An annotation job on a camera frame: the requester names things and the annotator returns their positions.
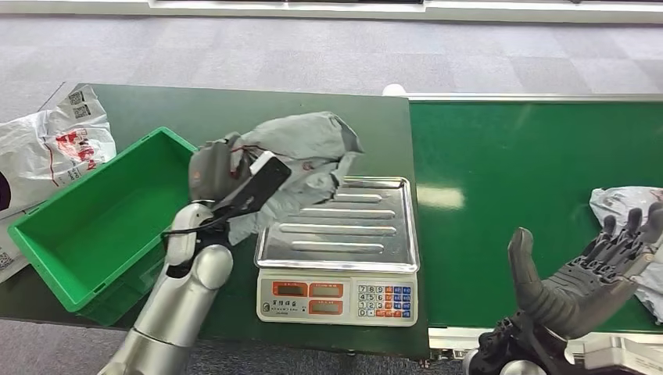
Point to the green plastic crate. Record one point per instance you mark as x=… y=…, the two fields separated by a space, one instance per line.
x=93 y=227

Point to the green conveyor belt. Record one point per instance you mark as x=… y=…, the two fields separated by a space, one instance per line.
x=476 y=233

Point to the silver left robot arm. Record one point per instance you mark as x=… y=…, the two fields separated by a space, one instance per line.
x=176 y=305

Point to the white courier bag with QR code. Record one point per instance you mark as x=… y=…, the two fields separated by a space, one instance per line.
x=8 y=256

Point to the grey package with red print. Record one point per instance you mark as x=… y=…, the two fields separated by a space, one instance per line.
x=305 y=150

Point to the crumpled grey-white package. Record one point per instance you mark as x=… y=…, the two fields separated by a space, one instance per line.
x=616 y=202

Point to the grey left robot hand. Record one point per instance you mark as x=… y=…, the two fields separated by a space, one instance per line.
x=210 y=173

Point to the white electronic scale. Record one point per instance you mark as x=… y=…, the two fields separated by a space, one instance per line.
x=336 y=297

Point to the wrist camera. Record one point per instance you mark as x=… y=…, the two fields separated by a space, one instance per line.
x=266 y=181
x=621 y=357

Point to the white round conveyor end cap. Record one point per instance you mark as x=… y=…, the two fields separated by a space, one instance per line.
x=393 y=90

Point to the large white red-printed courier bag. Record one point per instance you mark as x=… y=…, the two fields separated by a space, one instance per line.
x=46 y=150

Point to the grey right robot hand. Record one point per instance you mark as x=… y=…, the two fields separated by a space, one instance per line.
x=575 y=290

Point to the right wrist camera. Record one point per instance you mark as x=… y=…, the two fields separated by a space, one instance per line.
x=621 y=357

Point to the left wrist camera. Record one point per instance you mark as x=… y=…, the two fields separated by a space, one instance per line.
x=266 y=181

